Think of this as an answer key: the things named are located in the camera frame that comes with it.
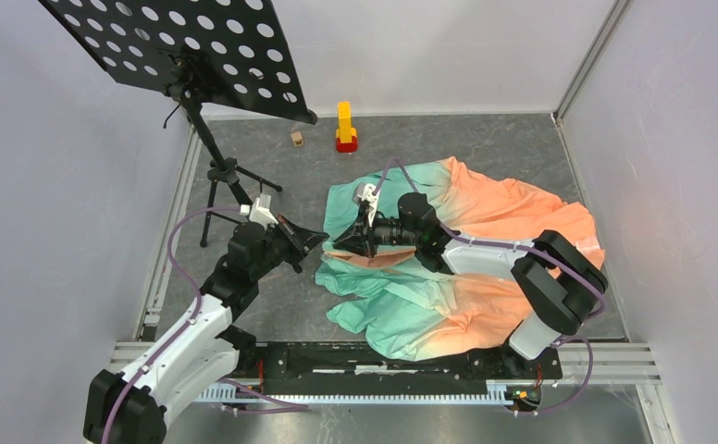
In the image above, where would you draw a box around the red cylinder block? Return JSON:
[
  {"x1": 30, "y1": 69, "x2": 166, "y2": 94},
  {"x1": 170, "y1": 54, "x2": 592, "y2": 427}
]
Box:
[{"x1": 335, "y1": 136, "x2": 358, "y2": 154}]

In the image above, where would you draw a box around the white toothed cable duct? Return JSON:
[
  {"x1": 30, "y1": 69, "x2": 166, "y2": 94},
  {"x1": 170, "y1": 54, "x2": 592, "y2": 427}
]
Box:
[{"x1": 194, "y1": 383, "x2": 513, "y2": 407}]

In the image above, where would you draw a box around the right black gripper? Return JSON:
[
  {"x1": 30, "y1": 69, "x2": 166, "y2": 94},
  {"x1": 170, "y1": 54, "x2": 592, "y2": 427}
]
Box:
[{"x1": 333, "y1": 206, "x2": 420, "y2": 259}]

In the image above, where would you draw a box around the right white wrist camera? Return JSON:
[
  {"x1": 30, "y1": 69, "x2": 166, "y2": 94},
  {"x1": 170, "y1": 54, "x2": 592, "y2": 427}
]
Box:
[{"x1": 353, "y1": 182, "x2": 379, "y2": 226}]

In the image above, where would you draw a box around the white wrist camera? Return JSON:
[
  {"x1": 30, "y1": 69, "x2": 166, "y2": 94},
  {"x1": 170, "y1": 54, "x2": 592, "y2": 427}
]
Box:
[
  {"x1": 353, "y1": 182, "x2": 379, "y2": 226},
  {"x1": 240, "y1": 193, "x2": 278, "y2": 228}
]

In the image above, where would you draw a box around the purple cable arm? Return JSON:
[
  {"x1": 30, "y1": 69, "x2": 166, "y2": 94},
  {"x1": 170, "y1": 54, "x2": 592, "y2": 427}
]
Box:
[
  {"x1": 100, "y1": 206, "x2": 311, "y2": 444},
  {"x1": 373, "y1": 156, "x2": 609, "y2": 416}
]

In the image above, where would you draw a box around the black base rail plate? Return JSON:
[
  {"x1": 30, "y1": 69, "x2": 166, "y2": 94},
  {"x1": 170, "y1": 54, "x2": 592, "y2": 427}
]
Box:
[{"x1": 229, "y1": 341, "x2": 563, "y2": 396}]

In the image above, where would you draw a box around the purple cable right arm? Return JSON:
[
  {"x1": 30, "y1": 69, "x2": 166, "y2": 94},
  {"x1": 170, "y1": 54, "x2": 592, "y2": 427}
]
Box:
[{"x1": 373, "y1": 156, "x2": 609, "y2": 416}]

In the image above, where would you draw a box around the green and orange jacket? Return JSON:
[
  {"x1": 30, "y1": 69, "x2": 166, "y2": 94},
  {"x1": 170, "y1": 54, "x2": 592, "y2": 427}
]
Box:
[{"x1": 315, "y1": 157, "x2": 605, "y2": 361}]

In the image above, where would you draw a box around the small wooden cube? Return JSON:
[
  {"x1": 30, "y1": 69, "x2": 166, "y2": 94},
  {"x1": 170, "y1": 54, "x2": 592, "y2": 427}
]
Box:
[{"x1": 291, "y1": 131, "x2": 304, "y2": 147}]

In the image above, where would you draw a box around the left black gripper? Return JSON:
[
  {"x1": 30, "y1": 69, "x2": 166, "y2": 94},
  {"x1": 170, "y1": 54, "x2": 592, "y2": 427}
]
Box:
[{"x1": 251, "y1": 215, "x2": 328, "y2": 280}]

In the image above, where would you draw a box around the black perforated music stand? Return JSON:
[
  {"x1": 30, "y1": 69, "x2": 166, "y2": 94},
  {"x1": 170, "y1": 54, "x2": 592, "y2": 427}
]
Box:
[{"x1": 39, "y1": 0, "x2": 319, "y2": 248}]

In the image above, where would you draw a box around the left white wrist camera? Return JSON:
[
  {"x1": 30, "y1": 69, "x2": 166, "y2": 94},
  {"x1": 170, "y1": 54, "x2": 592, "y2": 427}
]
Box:
[{"x1": 240, "y1": 193, "x2": 278, "y2": 228}]

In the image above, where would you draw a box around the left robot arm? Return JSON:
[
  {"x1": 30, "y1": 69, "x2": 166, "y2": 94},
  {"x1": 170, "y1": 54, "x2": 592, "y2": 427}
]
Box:
[{"x1": 83, "y1": 215, "x2": 328, "y2": 443}]

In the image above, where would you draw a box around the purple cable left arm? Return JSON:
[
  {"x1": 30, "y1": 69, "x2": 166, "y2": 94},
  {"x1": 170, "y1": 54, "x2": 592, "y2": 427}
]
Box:
[{"x1": 100, "y1": 206, "x2": 311, "y2": 444}]

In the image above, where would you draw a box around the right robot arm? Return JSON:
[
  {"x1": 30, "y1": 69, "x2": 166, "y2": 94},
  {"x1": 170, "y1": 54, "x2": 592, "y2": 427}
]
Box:
[{"x1": 333, "y1": 192, "x2": 608, "y2": 377}]

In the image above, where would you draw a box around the yellow block tower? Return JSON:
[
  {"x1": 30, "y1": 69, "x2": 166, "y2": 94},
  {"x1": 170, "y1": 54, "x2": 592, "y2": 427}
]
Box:
[{"x1": 336, "y1": 101, "x2": 357, "y2": 143}]

